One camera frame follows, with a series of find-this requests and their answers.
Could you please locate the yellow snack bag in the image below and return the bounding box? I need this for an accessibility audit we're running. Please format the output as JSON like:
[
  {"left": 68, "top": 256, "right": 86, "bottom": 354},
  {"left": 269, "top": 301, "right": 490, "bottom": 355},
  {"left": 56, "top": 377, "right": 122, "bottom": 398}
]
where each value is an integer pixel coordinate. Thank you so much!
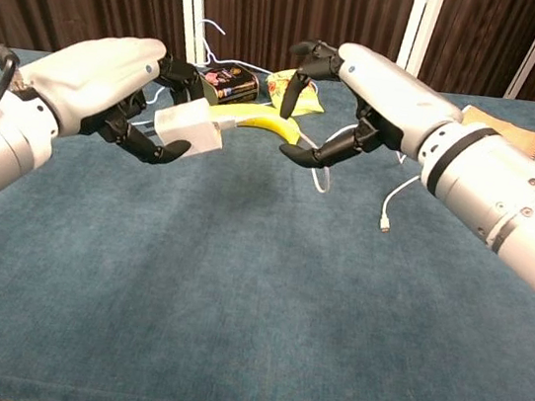
[{"left": 261, "top": 64, "right": 331, "bottom": 121}]

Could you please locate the teal table cloth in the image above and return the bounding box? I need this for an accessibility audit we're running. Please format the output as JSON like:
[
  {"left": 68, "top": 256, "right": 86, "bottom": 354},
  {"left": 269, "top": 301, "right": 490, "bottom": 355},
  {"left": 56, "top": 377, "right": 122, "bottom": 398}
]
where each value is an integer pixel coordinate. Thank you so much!
[{"left": 0, "top": 26, "right": 535, "bottom": 401}]

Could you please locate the brown spiral notebook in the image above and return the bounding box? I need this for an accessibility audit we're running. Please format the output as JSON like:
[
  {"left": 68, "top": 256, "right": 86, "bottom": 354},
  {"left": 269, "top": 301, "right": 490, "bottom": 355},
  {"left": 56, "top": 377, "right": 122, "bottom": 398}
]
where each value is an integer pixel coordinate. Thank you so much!
[{"left": 456, "top": 104, "right": 535, "bottom": 164}]

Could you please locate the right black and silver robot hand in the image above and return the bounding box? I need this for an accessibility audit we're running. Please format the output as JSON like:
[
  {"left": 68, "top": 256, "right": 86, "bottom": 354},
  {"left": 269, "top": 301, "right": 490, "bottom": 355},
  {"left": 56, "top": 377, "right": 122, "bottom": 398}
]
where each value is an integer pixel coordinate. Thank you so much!
[{"left": 271, "top": 34, "right": 473, "bottom": 190}]

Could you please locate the black printed tin can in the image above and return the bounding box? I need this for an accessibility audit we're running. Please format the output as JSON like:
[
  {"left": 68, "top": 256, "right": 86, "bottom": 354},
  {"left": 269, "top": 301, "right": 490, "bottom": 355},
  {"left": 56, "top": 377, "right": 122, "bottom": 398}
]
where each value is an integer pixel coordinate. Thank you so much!
[{"left": 191, "top": 57, "right": 264, "bottom": 111}]

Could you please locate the white USB cable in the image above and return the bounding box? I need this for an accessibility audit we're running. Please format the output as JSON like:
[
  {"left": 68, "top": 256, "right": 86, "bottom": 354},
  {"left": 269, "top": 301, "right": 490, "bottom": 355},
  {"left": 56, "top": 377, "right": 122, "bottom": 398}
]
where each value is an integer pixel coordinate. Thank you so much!
[{"left": 200, "top": 103, "right": 430, "bottom": 238}]

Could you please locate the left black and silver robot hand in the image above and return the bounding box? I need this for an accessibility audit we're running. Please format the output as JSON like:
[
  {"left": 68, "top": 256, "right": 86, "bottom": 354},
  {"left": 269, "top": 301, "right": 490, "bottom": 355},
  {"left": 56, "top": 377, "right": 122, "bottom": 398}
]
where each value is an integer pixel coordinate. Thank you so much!
[{"left": 5, "top": 20, "right": 215, "bottom": 172}]

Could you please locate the yellow banana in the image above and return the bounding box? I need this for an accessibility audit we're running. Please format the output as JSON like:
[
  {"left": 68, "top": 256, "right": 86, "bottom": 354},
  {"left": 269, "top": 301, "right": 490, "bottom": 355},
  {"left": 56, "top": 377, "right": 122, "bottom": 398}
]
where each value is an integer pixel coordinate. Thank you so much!
[{"left": 205, "top": 97, "right": 306, "bottom": 146}]

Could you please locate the white charger block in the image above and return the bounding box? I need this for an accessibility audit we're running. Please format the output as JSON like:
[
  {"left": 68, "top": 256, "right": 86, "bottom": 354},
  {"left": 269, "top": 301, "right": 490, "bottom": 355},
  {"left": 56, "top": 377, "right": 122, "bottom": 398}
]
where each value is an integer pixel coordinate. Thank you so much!
[{"left": 148, "top": 93, "right": 230, "bottom": 161}]

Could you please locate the light blue wire hanger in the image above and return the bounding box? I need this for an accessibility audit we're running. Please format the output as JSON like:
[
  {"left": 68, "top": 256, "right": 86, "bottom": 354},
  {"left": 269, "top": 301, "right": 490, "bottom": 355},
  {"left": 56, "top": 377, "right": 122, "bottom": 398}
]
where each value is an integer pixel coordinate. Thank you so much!
[{"left": 135, "top": 12, "right": 280, "bottom": 145}]

